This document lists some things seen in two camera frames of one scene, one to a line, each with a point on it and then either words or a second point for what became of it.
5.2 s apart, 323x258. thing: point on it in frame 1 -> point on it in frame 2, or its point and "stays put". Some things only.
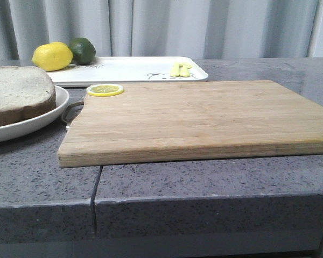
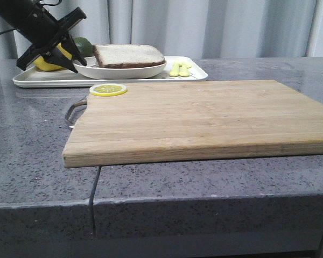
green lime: (83, 50) stays put
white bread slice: (17, 93) -> (117, 55)
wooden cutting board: (153, 122) stays put
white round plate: (9, 131) -> (93, 70)
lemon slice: (105, 90) stays put
